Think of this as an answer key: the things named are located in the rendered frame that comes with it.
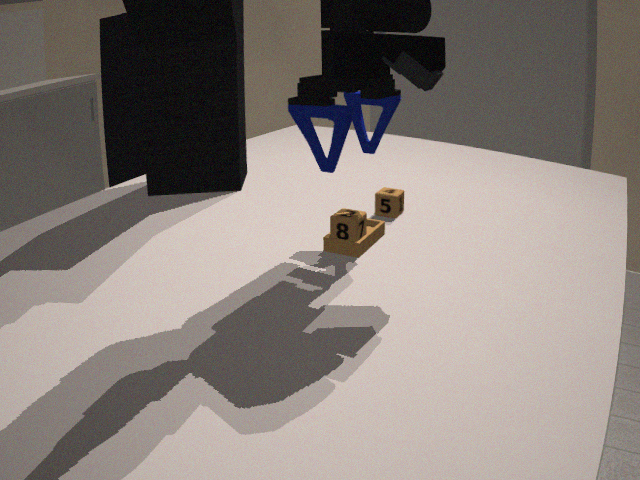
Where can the brown cube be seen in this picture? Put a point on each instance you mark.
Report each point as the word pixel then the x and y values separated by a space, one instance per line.
pixel 348 224
pixel 389 202

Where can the brown wooden tray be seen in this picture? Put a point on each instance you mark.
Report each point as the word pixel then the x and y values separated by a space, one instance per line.
pixel 353 248

